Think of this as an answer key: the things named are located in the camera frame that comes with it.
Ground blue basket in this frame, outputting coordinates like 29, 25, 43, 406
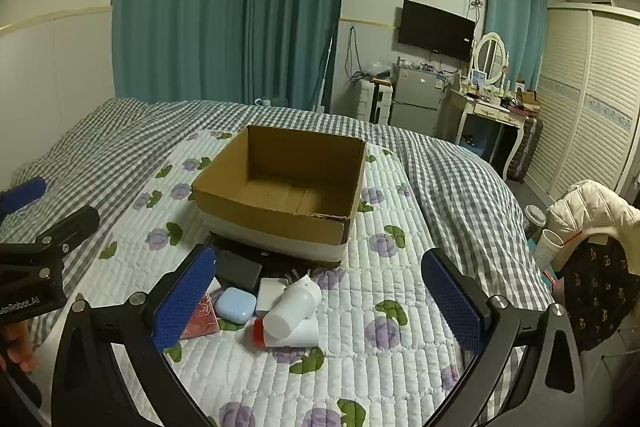
462, 134, 488, 158

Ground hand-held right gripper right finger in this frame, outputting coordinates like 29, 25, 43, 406
421, 248, 583, 427

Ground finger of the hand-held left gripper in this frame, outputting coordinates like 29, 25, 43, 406
0, 206, 101, 280
0, 177, 48, 218

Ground silver small fridge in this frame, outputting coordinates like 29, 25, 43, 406
389, 63, 451, 138

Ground teal curtain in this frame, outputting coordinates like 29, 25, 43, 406
112, 0, 256, 105
242, 0, 349, 112
485, 0, 549, 90

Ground white charger block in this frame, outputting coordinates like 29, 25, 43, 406
256, 277, 297, 315

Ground glass jar with lid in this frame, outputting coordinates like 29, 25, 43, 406
524, 204, 550, 240

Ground person's left hand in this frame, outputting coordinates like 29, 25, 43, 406
4, 323, 40, 374

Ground cream puffer jacket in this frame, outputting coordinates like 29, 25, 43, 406
546, 179, 640, 253

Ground black wall television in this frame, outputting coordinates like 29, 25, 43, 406
397, 0, 477, 62

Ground plain white bottle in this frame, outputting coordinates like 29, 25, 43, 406
262, 274, 323, 339

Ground black remote control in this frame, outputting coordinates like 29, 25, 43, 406
210, 232, 342, 269

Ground dark grey box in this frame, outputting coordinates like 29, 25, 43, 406
215, 249, 263, 294

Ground hanging dark cables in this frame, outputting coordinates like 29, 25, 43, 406
345, 24, 371, 84

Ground white ribbed suitcase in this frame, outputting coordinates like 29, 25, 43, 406
357, 77, 393, 125

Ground silver suitcase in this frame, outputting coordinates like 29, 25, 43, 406
510, 114, 543, 182

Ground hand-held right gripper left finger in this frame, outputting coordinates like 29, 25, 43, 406
50, 244, 218, 427

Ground oval vanity mirror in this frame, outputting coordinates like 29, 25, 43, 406
472, 32, 507, 85

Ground white louvred wardrobe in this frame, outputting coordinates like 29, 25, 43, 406
527, 2, 640, 202

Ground light blue earbud case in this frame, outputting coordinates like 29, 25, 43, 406
215, 287, 257, 325

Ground black printed garment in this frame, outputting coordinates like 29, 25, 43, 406
560, 234, 640, 353

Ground floral quilted mat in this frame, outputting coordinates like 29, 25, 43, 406
30, 129, 506, 427

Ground white bottle with red cap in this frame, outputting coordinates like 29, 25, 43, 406
251, 316, 319, 351

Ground red patterned card pack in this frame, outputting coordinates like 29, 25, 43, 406
179, 292, 221, 341

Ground white mop pole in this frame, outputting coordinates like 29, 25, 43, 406
312, 22, 338, 112

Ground white paper cup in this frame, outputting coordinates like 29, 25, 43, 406
532, 228, 566, 275

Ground white dressing table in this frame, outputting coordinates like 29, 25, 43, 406
440, 84, 531, 182

